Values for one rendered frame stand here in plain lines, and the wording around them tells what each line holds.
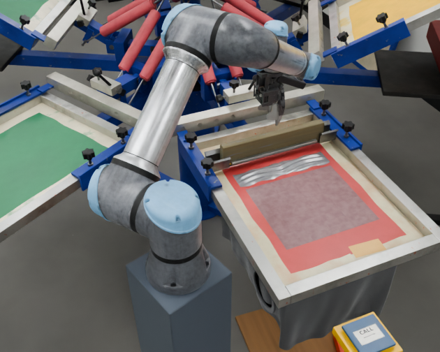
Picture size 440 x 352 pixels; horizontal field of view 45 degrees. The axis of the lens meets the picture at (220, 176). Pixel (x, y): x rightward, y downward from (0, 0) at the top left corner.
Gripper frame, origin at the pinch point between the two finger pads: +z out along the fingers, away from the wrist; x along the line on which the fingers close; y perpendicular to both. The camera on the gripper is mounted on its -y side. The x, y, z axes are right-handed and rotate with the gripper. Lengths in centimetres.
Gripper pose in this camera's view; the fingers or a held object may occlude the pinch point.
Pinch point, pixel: (275, 118)
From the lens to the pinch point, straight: 187.5
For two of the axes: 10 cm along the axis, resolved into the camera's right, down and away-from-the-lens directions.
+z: 0.1, 7.6, 6.5
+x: 3.9, 6.0, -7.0
